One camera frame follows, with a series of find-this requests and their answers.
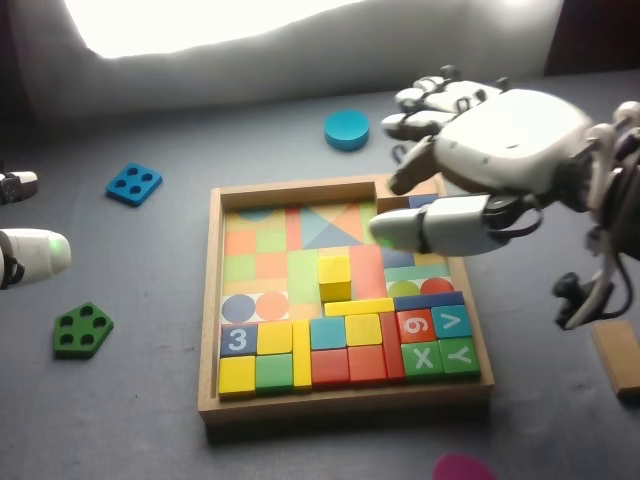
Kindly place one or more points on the blue round disc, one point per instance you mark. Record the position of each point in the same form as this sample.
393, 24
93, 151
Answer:
347, 127

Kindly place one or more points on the grey table cloth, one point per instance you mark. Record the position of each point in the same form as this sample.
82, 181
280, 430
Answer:
100, 425

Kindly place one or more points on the yellow cube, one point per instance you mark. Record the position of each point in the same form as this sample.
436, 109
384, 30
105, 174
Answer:
334, 275

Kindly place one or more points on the magenta round disc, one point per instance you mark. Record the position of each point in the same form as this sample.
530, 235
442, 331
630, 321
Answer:
461, 470

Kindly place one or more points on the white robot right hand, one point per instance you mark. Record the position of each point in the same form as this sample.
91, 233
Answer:
510, 140

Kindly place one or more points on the dark blue cube letter u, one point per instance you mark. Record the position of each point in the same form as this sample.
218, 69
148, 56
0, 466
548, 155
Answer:
422, 201

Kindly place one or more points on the white backdrop cloth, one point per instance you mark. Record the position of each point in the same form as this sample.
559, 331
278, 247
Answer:
300, 70

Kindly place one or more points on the wooden arch block red semicircle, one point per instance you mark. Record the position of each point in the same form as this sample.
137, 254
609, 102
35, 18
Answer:
392, 202

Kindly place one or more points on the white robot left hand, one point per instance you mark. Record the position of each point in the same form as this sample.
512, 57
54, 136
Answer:
35, 255

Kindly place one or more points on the blue square four-hole block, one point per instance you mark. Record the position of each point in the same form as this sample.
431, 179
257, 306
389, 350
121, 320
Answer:
121, 190

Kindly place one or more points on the plain wooden plank block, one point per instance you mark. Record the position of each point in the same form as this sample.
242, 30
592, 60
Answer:
620, 355

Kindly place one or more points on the wooden puzzle tray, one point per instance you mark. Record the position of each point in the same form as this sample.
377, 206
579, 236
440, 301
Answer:
350, 402

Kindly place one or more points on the green pentagon five-hole block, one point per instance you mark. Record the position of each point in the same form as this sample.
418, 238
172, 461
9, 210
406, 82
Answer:
81, 332

